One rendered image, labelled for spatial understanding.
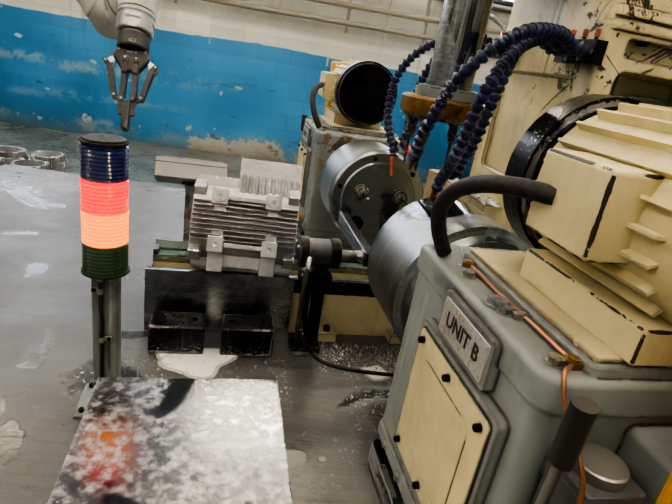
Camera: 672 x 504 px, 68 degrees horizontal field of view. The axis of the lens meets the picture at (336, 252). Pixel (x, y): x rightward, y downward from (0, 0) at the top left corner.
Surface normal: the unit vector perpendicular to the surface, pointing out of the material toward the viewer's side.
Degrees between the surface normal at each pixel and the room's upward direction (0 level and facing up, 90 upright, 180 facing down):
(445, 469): 90
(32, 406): 0
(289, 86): 90
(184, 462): 0
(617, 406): 90
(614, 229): 90
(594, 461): 0
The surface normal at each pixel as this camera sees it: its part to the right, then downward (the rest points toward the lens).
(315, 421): 0.15, -0.92
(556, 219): -0.97, -0.07
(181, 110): 0.05, 0.36
